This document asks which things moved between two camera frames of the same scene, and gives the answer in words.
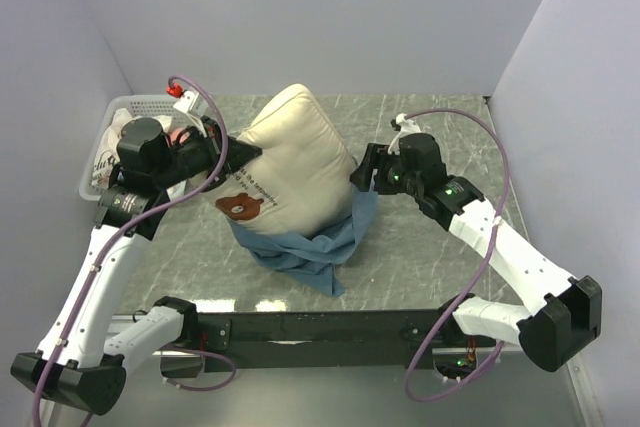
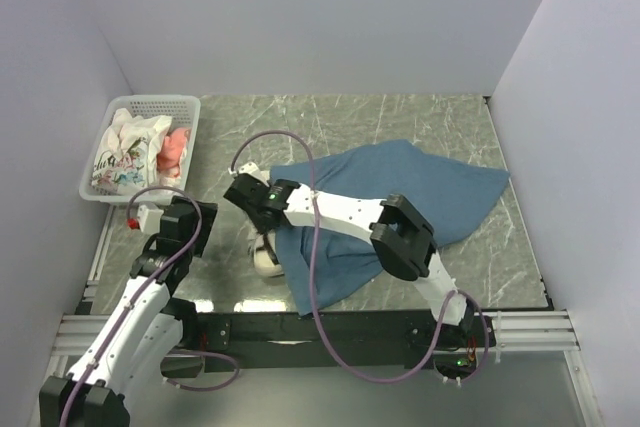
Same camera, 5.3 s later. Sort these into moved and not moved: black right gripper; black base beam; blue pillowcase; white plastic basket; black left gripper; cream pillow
Moved: black left gripper; cream pillow; blue pillowcase; black right gripper
Not moved: black base beam; white plastic basket
